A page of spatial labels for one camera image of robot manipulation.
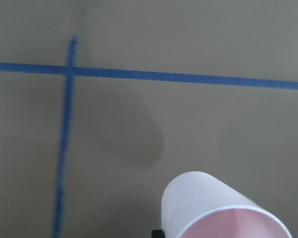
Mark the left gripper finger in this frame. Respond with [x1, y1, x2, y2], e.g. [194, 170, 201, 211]
[151, 230, 164, 238]

